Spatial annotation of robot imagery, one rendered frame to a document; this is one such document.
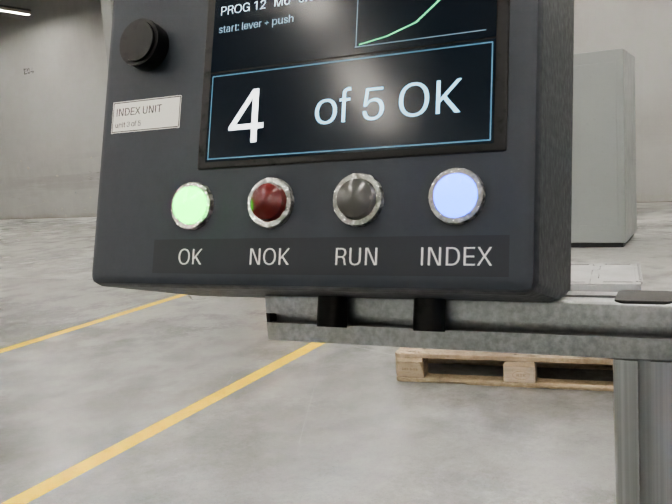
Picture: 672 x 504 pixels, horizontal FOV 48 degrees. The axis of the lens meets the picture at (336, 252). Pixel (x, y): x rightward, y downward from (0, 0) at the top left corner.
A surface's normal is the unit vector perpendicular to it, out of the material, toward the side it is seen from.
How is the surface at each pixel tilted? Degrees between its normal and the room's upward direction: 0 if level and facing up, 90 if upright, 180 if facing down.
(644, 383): 90
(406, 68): 75
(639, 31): 90
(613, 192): 90
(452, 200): 80
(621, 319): 90
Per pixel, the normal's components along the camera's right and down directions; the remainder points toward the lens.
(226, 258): -0.43, -0.11
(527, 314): -0.43, 0.15
